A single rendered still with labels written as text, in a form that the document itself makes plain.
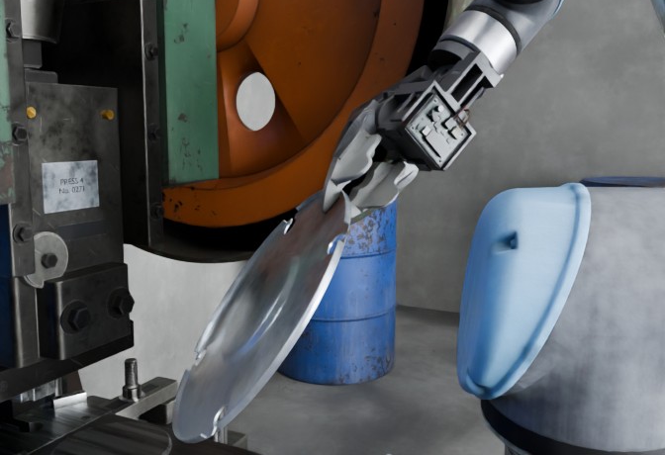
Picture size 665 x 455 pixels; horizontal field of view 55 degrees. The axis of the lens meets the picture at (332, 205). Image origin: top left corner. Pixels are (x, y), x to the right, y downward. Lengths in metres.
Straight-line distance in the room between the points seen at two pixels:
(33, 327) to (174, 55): 0.33
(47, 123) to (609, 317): 0.55
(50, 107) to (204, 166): 0.20
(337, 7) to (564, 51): 2.95
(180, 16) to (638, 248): 0.60
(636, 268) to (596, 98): 3.47
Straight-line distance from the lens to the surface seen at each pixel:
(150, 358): 2.77
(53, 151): 0.71
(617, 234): 0.34
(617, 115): 3.78
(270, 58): 1.00
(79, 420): 0.85
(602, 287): 0.33
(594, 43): 3.82
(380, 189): 0.64
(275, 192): 0.95
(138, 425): 0.81
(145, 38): 0.76
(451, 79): 0.64
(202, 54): 0.82
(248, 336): 0.62
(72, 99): 0.73
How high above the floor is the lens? 1.12
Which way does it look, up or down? 7 degrees down
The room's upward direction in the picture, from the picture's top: straight up
